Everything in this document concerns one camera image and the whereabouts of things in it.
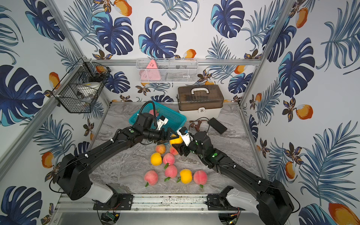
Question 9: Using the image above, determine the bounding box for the yellow red peach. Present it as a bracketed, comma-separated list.
[169, 134, 183, 145]

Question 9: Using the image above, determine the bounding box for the teal plastic basket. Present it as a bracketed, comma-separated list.
[128, 102, 187, 131]

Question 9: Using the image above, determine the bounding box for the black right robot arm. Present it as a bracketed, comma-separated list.
[173, 127, 294, 225]

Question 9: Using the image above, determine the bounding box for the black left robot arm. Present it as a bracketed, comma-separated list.
[54, 113, 179, 203]

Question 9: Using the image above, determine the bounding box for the orange pink peach back left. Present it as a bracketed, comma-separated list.
[155, 144, 167, 155]

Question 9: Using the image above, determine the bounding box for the orange pink peach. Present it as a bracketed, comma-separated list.
[155, 144, 167, 155]
[169, 146, 179, 156]

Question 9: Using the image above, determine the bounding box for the orange pink peach back middle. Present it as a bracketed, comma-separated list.
[169, 146, 179, 156]

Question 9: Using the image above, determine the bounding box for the yellow peach middle left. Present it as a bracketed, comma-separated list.
[151, 152, 162, 166]

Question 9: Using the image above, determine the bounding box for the small brown tool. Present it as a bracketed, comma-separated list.
[189, 120, 202, 132]

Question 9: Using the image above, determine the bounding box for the black phone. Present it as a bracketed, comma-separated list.
[208, 118, 228, 135]

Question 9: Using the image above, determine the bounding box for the yellow peach front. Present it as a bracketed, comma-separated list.
[177, 169, 193, 184]

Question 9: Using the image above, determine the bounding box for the brown lidded storage box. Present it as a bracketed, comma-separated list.
[177, 84, 224, 121]

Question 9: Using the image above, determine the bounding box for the pink triangle card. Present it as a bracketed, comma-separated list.
[140, 60, 161, 82]

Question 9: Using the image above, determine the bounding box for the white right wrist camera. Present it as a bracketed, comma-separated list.
[177, 127, 192, 146]

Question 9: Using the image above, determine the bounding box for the clear wall shelf tray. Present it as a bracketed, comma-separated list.
[136, 58, 198, 83]

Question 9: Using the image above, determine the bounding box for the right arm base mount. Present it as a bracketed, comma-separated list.
[205, 194, 238, 211]

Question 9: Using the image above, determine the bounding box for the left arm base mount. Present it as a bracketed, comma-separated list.
[93, 194, 134, 211]

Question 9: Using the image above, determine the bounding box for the black wire wall basket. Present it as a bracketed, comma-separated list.
[51, 58, 111, 113]

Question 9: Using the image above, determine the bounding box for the aluminium front rail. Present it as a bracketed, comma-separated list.
[54, 193, 285, 213]

